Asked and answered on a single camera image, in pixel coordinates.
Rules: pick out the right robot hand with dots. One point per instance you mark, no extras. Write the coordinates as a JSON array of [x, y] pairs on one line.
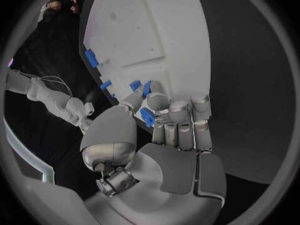
[[85, 124]]

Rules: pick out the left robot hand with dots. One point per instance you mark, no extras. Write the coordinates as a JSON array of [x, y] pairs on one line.
[[173, 165]]

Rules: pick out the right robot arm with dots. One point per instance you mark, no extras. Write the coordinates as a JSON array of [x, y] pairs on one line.
[[51, 99]]

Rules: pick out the white task board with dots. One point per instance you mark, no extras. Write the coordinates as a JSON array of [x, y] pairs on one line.
[[140, 31]]

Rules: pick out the small blue plug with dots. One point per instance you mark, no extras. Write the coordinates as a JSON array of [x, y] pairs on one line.
[[113, 95]]

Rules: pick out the blue peg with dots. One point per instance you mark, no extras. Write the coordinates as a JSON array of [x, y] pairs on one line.
[[105, 85]]

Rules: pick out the blue gear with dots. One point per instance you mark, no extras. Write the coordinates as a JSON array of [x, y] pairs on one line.
[[146, 114]]

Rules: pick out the blue short cylinder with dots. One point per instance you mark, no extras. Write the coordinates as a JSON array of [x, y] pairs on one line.
[[135, 85]]

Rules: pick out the blue block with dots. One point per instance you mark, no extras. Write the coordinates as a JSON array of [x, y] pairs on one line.
[[91, 58]]

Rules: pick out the glowing light bar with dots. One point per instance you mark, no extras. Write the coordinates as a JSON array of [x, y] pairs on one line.
[[10, 62]]

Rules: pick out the person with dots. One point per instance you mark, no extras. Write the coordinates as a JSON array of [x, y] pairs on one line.
[[52, 6]]

